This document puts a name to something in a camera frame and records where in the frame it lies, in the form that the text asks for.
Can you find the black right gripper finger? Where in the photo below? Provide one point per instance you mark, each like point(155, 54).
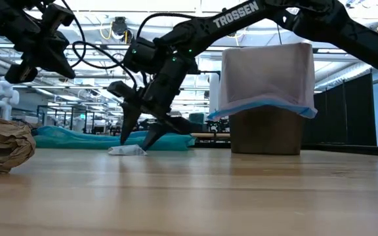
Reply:
point(172, 126)
point(130, 118)

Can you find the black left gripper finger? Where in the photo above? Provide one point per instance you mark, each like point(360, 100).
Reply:
point(21, 73)
point(62, 62)

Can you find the white paper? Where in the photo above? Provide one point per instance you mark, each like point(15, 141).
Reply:
point(126, 150)

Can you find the teal trash bag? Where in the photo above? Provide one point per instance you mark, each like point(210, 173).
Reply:
point(77, 141)

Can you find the large brown paper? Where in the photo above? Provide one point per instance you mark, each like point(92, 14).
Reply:
point(2, 144)

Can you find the translucent grey trash bin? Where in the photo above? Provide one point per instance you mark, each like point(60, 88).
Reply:
point(266, 134)

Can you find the pale pink trash bag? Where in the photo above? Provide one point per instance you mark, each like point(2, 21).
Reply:
point(267, 75)

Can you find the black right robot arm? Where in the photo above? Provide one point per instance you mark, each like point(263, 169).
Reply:
point(356, 42)

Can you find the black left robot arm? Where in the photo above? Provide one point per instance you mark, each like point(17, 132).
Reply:
point(5, 19)

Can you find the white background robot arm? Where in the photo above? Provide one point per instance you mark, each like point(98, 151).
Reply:
point(3, 98)

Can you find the wooden background table top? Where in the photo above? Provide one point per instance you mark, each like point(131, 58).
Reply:
point(208, 135)

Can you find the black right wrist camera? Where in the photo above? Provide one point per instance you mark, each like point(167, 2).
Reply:
point(120, 90)

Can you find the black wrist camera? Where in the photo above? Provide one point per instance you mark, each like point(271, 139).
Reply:
point(120, 90)
point(57, 14)

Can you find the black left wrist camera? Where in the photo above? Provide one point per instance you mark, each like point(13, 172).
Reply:
point(57, 14)

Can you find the black partition wall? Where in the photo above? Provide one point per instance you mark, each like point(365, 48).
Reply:
point(356, 114)

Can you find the black metal rig frame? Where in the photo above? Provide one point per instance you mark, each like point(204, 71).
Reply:
point(356, 150)

